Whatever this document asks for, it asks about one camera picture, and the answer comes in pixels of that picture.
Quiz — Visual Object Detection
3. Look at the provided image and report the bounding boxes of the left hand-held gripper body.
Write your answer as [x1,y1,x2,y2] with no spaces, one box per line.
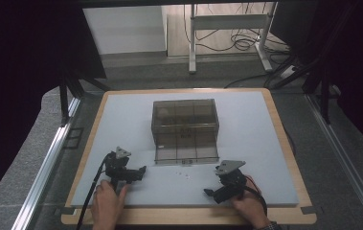
[104,146,141,187]

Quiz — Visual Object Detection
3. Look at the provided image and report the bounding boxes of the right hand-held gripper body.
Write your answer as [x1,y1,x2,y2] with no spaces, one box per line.
[213,159,248,204]

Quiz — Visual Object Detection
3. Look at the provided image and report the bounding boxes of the person's right hand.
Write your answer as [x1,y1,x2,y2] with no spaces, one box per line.
[231,177,269,230]

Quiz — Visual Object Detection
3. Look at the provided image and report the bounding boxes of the person's left hand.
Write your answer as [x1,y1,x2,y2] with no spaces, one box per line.
[90,179,129,230]

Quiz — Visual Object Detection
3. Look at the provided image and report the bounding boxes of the white table mat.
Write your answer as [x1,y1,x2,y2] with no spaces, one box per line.
[71,90,300,208]

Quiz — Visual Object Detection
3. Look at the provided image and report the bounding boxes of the smoky clear compartment box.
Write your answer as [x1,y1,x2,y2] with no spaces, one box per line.
[150,98,220,166]

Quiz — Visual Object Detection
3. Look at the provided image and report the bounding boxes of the black tripod stand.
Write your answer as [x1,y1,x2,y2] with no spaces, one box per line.
[57,70,111,127]

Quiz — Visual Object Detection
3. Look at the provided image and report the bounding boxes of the white power strip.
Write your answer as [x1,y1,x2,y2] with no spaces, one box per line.
[279,64,299,81]

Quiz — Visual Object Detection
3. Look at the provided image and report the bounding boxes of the black metal stand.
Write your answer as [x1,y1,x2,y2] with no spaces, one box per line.
[264,47,341,126]

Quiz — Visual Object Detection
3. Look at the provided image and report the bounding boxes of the white cabinet panel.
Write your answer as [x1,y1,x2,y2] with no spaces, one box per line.
[82,5,168,56]

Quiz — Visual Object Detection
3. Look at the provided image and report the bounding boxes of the dark curtain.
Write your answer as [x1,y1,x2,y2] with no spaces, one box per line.
[0,0,107,212]
[269,0,363,157]

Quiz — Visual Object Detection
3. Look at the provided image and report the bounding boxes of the red wire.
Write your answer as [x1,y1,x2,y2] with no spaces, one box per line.
[245,174,262,196]

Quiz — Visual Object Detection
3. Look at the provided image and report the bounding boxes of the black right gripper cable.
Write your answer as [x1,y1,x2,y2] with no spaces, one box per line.
[245,186,269,217]

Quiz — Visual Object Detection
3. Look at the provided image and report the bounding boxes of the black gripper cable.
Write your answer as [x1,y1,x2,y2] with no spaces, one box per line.
[245,186,269,217]
[75,152,112,230]

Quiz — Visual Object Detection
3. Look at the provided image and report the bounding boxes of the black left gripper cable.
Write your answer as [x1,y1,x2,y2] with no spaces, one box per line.
[75,152,112,230]

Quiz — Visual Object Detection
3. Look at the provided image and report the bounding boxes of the aluminium rail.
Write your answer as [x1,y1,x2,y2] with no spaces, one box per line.
[11,96,81,230]
[305,93,363,226]

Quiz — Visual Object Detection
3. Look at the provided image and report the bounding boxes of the black floor cables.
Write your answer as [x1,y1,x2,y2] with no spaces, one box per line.
[183,3,298,90]

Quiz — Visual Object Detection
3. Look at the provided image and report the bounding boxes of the white desk frame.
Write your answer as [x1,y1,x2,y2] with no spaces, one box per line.
[188,2,279,75]

